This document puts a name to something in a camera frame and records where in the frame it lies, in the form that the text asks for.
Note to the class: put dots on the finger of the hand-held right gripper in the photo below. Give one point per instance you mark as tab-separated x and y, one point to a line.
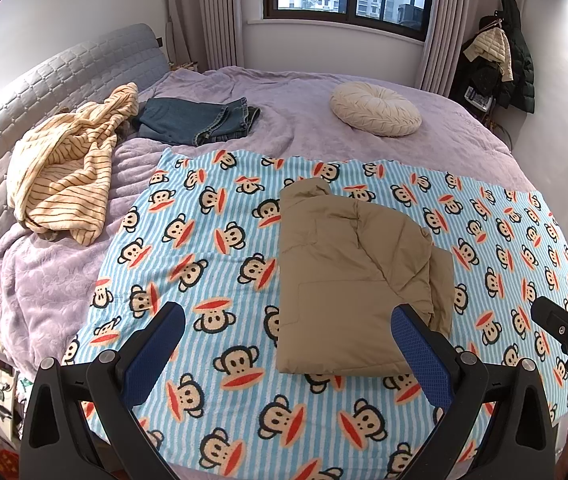
554	317

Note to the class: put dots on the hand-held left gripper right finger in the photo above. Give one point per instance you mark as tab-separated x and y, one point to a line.
421	355

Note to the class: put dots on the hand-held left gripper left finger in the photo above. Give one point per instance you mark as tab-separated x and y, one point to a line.
156	345

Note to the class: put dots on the tan puffer jacket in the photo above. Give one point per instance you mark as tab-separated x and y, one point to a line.
344	280

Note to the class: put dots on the monkey print striped blanket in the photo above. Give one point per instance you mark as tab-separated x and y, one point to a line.
204	270

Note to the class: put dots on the yellow striped garment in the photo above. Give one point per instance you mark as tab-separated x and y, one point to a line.
64	170

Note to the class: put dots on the folded blue jeans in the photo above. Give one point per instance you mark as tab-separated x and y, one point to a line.
184	120

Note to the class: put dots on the round cream cushion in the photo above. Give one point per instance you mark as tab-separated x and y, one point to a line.
376	110

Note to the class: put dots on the dark hanging garment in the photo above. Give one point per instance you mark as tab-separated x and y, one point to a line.
479	77

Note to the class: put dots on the black hanging coat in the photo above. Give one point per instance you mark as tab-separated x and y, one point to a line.
519	60

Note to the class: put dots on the purple bed cover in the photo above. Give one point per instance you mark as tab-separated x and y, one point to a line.
289	110

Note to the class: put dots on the cream hanging jacket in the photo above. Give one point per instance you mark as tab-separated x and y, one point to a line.
491	50

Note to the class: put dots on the small bedside table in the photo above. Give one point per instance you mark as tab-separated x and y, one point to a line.
184	66

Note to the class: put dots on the grey padded headboard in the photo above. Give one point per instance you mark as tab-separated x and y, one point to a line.
24	95

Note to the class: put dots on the grey curtain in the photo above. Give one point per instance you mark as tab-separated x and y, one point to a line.
449	20
204	10

